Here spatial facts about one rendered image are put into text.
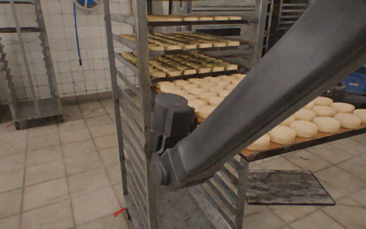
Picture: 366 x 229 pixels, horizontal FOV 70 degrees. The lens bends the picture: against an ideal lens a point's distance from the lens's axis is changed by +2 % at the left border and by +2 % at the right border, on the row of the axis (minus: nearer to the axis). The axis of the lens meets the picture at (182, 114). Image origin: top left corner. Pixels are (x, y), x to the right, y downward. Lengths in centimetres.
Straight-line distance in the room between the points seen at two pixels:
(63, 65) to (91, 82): 43
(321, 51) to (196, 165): 21
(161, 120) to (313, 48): 28
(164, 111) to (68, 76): 363
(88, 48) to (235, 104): 376
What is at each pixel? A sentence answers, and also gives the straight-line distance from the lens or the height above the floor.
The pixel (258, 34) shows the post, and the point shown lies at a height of 118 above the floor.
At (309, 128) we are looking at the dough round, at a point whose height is 105.
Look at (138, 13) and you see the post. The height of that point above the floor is 126.
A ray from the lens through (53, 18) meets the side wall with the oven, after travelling 393.
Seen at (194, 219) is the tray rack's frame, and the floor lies 15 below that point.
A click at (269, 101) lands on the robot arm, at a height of 119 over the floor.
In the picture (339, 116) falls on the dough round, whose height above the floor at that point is 105.
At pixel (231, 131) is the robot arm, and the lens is 29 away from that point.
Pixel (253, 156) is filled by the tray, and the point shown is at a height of 104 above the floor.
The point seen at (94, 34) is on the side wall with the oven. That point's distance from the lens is 399.
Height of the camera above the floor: 127
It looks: 22 degrees down
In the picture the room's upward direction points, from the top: straight up
